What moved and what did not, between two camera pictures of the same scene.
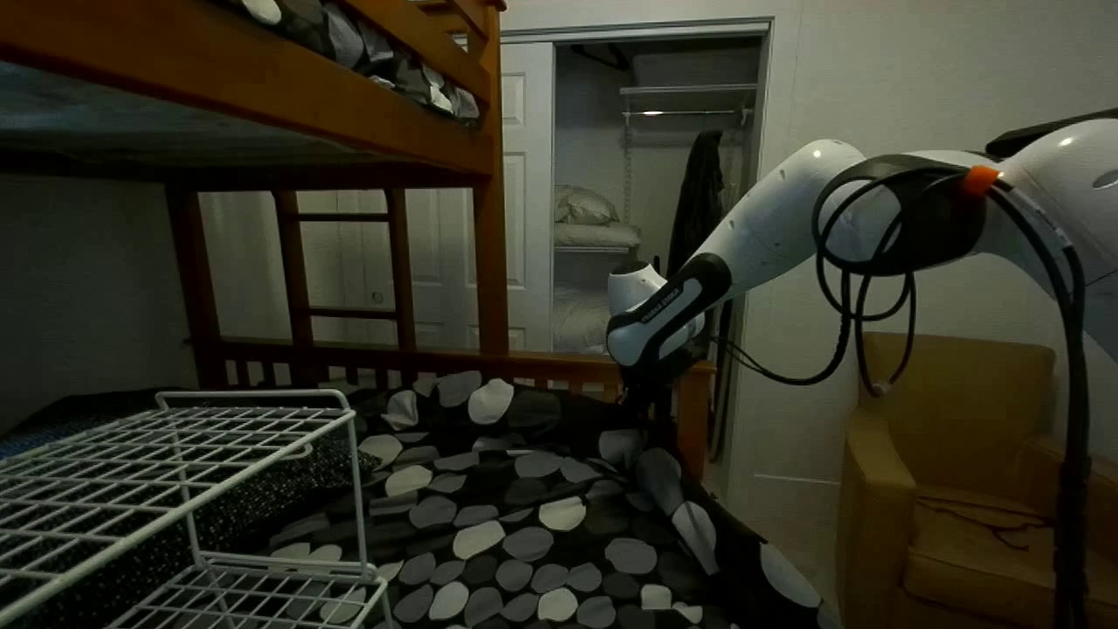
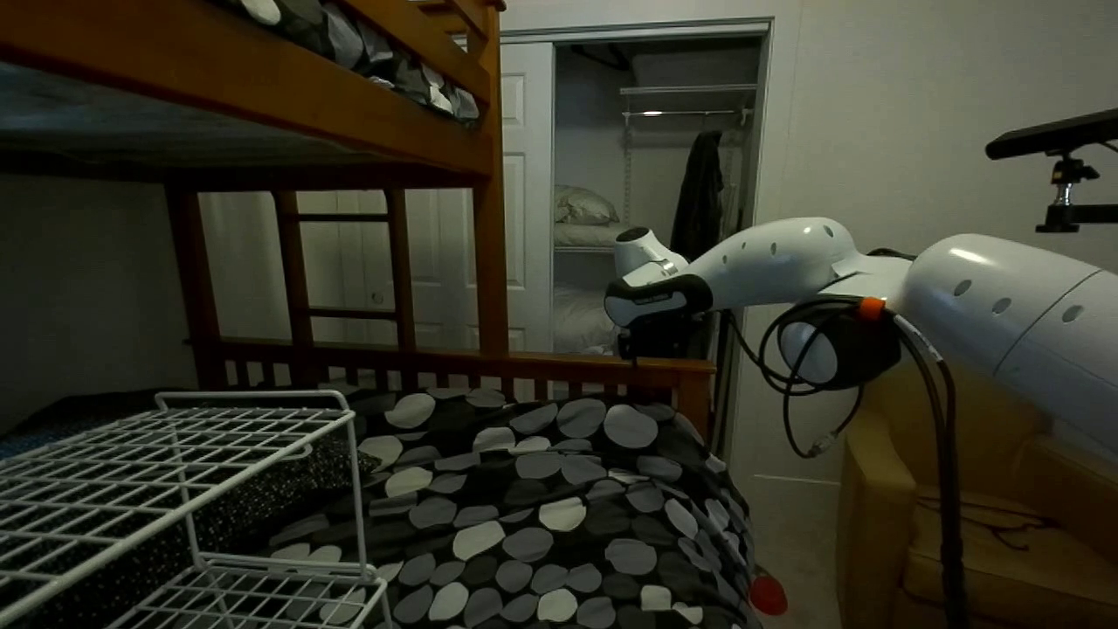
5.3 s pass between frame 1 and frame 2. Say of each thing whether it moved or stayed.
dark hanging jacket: stayed
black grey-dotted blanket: moved
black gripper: moved
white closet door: stayed
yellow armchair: stayed
